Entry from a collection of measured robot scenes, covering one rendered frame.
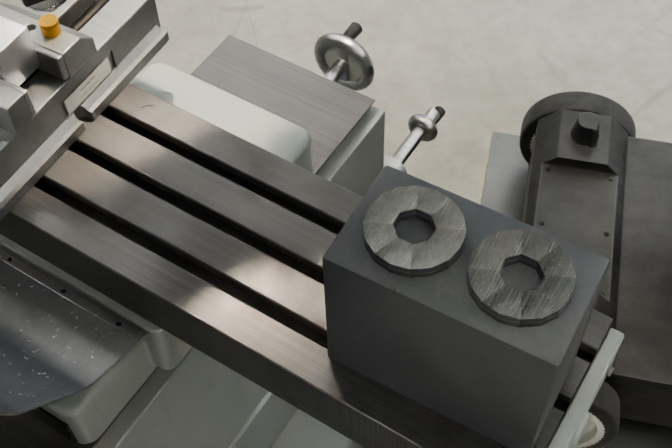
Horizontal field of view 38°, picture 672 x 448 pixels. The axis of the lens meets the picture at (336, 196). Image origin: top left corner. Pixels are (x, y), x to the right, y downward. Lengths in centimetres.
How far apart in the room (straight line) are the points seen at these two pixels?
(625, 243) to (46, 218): 88
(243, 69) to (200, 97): 17
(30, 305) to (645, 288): 89
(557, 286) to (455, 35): 189
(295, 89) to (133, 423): 56
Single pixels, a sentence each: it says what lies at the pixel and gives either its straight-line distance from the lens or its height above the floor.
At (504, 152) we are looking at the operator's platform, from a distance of 190.
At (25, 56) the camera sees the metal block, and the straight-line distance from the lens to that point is 118.
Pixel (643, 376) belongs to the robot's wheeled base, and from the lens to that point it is 149.
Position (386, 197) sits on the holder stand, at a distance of 88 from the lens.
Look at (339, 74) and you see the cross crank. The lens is 167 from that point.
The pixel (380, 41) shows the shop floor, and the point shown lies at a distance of 266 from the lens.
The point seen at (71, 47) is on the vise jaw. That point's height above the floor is 106.
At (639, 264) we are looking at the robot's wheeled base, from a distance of 159.
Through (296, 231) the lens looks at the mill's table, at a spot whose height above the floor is 95.
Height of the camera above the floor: 185
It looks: 53 degrees down
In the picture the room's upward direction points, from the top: 2 degrees counter-clockwise
